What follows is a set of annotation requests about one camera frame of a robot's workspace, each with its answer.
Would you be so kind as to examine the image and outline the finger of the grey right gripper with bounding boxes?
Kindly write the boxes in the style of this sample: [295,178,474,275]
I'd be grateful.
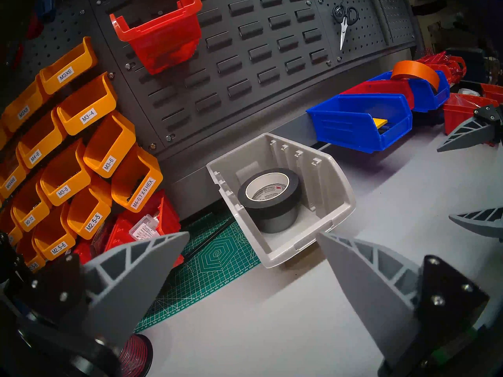
[437,104,503,153]
[449,207,503,240]

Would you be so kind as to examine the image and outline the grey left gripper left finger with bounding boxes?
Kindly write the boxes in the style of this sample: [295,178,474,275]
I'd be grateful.
[16,232,191,350]

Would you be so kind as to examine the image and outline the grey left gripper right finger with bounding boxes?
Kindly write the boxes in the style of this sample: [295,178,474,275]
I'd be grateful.
[316,232,490,370]

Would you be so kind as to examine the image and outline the grey plastic storage bin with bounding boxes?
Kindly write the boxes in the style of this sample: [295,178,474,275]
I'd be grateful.
[206,133,356,269]

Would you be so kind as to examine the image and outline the black tape roll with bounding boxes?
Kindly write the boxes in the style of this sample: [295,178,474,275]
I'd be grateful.
[237,168,303,220]

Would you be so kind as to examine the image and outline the ribbed red storage bin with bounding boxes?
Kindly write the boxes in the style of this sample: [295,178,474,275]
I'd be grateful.
[443,93,500,136]

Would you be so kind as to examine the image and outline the clear plastic parts bag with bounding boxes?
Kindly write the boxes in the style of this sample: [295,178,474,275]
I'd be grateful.
[129,214,160,240]

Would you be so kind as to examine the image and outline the blue storage bin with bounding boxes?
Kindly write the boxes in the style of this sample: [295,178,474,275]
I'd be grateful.
[306,93,413,154]
[367,70,451,113]

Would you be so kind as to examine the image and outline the orange bin labelled M2.5-5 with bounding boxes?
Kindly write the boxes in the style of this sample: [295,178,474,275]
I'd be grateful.
[66,175,113,240]

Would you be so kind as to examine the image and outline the orange tape roll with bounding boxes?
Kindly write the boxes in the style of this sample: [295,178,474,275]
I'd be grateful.
[391,60,441,93]

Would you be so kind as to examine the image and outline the thin black rod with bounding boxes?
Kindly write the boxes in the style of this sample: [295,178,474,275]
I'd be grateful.
[184,229,233,260]

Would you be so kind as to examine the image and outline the orange bin labelled M2.5-6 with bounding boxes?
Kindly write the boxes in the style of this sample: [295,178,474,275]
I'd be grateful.
[32,203,77,261]

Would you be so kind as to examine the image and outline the green cutting mat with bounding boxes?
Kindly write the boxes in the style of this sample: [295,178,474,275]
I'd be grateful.
[135,210,262,334]

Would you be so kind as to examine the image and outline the orange bin labelled HEX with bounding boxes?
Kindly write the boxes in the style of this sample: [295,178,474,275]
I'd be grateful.
[111,144,164,213]

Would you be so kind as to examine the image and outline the orange screw bin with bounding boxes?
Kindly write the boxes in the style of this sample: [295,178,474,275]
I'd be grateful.
[0,119,13,150]
[0,152,29,201]
[0,207,24,246]
[16,231,46,273]

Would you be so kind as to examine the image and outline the orange bin labelled M3-8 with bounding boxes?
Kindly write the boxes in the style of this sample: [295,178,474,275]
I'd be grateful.
[39,138,93,207]

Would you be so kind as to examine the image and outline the orange bin labelled M3-12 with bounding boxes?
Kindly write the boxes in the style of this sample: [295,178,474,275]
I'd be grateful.
[11,171,52,232]

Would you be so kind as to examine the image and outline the orange bin labelled M3-6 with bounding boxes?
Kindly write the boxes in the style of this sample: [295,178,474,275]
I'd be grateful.
[83,110,136,179]

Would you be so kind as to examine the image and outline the grey pegboard panel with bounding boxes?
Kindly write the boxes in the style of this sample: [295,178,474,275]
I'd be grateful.
[0,0,118,117]
[310,0,418,60]

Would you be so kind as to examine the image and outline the orange bin labelled M4-6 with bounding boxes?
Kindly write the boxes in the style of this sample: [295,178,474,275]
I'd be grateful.
[17,108,68,170]

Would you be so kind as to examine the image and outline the black scissors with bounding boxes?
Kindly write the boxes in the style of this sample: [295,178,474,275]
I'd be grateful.
[332,0,359,51]

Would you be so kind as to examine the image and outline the orange bin labelled M3-4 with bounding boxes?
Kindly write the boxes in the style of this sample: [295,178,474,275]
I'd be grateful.
[57,71,118,136]

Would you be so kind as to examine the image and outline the orange bin labelled M3X6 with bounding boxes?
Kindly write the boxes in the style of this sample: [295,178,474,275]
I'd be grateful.
[39,37,98,95]

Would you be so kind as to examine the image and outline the red wire spool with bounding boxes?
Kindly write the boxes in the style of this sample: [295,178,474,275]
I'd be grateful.
[117,334,154,377]

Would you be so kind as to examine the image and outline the grey louvred wall panel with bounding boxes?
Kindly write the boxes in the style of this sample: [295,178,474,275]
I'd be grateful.
[88,0,342,145]

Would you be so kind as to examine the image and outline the red wall bin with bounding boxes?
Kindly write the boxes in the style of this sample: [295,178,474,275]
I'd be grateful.
[109,0,203,75]

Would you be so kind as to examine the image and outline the blue handled tool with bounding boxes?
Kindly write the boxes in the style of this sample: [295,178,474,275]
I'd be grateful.
[33,0,56,24]

